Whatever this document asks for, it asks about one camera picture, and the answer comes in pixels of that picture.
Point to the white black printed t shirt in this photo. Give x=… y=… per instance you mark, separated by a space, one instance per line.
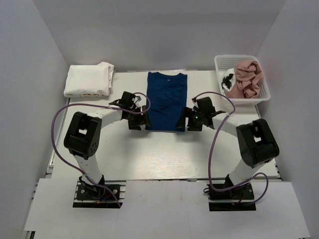
x=228 y=83

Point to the blue t shirt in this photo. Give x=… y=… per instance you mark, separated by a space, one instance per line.
x=168 y=96

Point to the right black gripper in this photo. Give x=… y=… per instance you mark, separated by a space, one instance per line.
x=189 y=113

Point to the white plastic basket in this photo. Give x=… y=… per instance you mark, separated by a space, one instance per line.
x=225 y=62

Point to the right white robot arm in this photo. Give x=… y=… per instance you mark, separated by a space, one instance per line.
x=256 y=142

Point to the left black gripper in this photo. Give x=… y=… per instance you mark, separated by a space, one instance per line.
x=142 y=119

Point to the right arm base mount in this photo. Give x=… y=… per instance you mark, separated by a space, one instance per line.
x=235 y=200

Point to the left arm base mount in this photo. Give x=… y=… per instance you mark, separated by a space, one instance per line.
x=85 y=198

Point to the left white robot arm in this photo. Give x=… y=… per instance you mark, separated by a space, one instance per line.
x=83 y=135

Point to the white t shirt stack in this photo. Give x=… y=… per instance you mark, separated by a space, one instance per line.
x=89 y=80

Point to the pink t shirt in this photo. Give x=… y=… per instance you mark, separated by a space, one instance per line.
x=248 y=74

